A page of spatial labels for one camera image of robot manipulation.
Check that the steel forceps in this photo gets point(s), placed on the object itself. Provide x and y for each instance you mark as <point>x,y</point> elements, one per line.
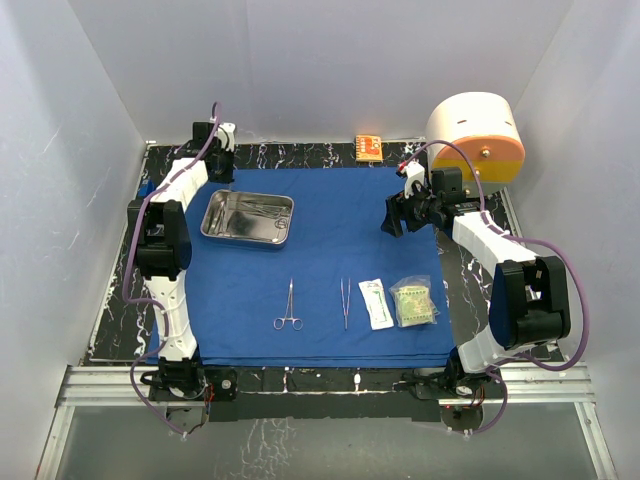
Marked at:
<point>345,289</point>

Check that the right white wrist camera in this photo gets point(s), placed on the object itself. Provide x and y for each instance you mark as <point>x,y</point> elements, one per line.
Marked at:
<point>414,174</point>

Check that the metal instrument tray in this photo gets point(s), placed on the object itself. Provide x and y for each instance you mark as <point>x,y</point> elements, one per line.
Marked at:
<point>266,234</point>

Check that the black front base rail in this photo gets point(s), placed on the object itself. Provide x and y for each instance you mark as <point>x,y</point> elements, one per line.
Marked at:
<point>420,395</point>

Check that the white packet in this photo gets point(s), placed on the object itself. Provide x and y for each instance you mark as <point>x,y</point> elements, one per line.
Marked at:
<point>375,301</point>

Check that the small orange circuit board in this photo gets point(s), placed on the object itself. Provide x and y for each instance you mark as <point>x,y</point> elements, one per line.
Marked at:
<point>368,148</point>

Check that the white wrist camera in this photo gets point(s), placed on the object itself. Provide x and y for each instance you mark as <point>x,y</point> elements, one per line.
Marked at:
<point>226,135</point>
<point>414,174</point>

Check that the blue surgical drape cloth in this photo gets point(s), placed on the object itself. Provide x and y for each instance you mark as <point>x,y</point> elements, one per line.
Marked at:
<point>234,293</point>

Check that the aluminium frame extrusion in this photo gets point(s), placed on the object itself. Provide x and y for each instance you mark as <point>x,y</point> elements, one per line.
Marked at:
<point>520,382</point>

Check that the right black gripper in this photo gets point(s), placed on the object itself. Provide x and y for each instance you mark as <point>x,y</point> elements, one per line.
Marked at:
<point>397,207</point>

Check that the small blue plastic clip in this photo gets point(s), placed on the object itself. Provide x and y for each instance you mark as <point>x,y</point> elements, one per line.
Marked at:
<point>145,188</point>

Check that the pink cylindrical tissue phantom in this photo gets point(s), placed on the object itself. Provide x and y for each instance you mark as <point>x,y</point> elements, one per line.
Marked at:
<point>484,142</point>

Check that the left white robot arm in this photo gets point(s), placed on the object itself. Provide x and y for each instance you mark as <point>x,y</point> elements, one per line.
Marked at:
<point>161,249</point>

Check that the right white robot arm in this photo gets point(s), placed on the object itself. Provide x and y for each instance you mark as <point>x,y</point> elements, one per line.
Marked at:
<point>529,303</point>

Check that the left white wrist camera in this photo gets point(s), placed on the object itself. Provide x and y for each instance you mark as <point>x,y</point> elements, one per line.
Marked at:
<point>226,135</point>

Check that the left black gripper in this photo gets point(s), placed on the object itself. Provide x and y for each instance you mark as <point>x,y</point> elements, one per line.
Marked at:
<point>229,154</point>

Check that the green suture packet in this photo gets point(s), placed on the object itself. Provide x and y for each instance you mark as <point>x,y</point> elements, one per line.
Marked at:
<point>413,303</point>

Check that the steel ring-handle scissors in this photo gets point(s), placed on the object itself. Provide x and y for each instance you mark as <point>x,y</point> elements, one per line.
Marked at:
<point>289,317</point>

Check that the steel scalpel handle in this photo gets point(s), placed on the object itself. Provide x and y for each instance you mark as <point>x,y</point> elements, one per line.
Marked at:
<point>218,222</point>

